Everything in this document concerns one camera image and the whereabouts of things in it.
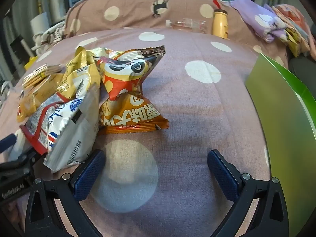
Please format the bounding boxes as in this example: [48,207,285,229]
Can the gold snack packet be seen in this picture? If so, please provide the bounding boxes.
[65,46,124,70]

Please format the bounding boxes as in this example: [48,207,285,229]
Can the green cardboard box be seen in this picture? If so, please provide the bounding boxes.
[245,53,316,237]

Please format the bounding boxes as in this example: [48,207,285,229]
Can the small amber snack packet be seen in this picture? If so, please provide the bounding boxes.
[16,92,42,122]

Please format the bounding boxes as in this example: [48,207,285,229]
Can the purple printed cloth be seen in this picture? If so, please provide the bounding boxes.
[231,0,288,42]

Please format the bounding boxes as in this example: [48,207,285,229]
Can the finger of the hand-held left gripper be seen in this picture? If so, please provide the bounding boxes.
[0,149,46,178]
[0,134,16,153]

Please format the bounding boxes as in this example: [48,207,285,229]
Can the striped white cloth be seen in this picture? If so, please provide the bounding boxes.
[32,21,67,52]

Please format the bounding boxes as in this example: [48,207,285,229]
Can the yellow snack bag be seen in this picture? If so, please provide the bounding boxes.
[57,63,102,99]

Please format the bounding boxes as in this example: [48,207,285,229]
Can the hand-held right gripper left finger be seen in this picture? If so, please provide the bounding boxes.
[25,149,106,237]

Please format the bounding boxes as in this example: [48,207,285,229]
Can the yellow rice cracker packet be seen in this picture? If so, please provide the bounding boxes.
[22,64,66,104]

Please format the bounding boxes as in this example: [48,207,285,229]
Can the dark grey cushion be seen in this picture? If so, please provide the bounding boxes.
[288,54,316,89]

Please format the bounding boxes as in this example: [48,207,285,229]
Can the orange panda snack bag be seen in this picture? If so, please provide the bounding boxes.
[95,45,166,102]

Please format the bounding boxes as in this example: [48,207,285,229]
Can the yellow bottle with red straw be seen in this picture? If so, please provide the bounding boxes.
[212,0,229,39]

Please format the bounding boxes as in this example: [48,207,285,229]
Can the pink dotted bed sheet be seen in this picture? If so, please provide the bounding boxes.
[0,27,274,237]

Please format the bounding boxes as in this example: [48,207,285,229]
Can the clear plastic packet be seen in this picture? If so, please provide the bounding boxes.
[165,18,207,34]

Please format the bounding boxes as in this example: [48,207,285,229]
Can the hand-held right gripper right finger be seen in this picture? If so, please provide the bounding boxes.
[208,149,289,237]

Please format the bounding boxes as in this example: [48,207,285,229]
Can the pink dotted pillow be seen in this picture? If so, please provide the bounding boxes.
[65,0,247,39]

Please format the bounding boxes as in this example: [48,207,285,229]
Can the white blue-print snack bag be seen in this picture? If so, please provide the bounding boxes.
[20,84,100,174]

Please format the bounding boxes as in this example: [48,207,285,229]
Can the orange patterned cloth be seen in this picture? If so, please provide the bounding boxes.
[272,4,310,57]

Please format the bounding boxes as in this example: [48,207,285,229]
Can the yellow cardboard box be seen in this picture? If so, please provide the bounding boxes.
[24,56,39,70]

